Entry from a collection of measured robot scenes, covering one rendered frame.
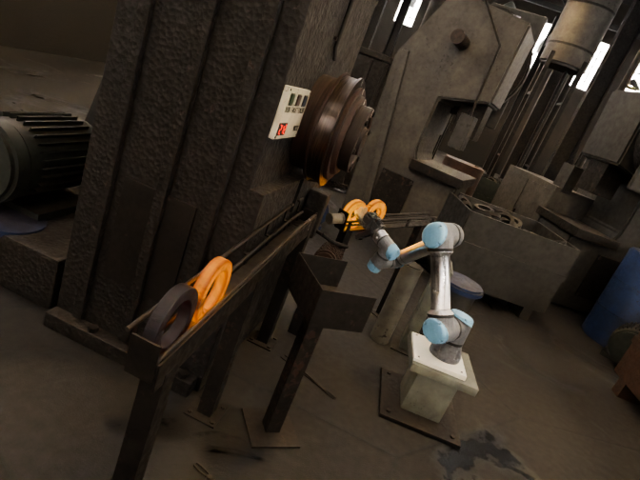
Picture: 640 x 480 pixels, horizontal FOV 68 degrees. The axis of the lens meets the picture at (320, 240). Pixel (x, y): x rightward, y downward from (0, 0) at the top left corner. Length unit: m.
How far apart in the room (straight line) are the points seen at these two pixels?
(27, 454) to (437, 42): 4.23
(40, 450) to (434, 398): 1.60
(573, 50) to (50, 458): 10.22
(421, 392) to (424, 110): 2.96
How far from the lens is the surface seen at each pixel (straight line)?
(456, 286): 3.08
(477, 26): 4.71
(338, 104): 1.85
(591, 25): 10.81
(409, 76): 4.77
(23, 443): 1.81
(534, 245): 4.29
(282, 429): 2.03
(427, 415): 2.46
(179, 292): 1.12
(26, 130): 2.47
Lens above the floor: 1.32
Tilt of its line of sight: 18 degrees down
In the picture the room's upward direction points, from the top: 21 degrees clockwise
